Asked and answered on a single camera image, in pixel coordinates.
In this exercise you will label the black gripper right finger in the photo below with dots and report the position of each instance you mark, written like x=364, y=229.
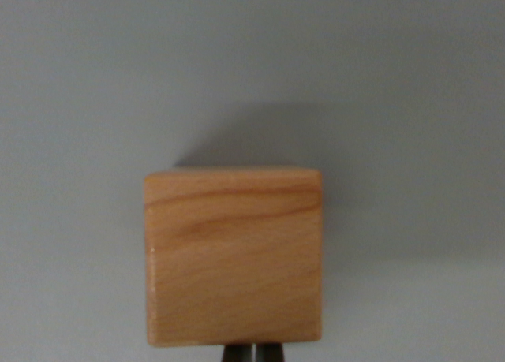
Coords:
x=271, y=354

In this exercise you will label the wooden cube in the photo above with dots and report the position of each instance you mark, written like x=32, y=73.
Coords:
x=233, y=259

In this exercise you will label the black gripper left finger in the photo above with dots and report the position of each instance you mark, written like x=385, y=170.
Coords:
x=236, y=355

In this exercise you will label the grey plastic tray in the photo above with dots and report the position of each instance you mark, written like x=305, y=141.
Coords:
x=79, y=101

